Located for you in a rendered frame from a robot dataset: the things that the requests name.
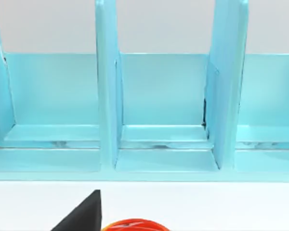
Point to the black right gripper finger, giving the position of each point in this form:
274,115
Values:
86,214

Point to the stack of coloured rings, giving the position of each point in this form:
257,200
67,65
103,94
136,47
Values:
135,225

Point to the light blue rack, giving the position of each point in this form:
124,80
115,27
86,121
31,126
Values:
159,108

